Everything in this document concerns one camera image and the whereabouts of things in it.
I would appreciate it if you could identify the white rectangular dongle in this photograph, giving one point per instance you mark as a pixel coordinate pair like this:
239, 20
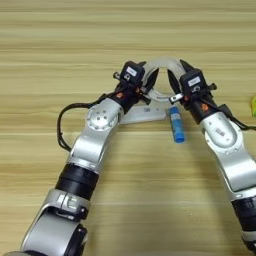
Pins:
146, 113

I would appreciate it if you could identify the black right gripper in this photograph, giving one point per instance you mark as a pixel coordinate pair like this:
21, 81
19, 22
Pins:
200, 106

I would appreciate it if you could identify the clear tape roll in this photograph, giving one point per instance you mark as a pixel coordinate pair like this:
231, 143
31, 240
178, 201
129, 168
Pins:
163, 61

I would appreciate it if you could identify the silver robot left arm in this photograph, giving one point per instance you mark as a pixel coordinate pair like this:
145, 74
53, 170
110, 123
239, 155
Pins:
90, 143

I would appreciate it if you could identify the green block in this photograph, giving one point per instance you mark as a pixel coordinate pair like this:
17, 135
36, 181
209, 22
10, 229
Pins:
254, 106

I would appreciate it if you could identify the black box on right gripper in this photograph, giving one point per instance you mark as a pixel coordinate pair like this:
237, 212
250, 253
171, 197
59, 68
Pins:
192, 81

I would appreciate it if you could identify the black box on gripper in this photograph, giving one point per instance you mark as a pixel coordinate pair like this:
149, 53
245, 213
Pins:
131, 74
192, 81

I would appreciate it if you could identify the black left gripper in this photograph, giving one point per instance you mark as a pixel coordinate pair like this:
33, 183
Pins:
128, 98

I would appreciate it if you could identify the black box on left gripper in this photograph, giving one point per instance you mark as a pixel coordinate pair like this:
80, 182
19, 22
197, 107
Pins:
131, 74

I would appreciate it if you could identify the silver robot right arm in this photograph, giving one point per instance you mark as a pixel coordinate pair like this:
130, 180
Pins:
230, 153

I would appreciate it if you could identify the blue glue stick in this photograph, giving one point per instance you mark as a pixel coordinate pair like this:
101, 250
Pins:
176, 125

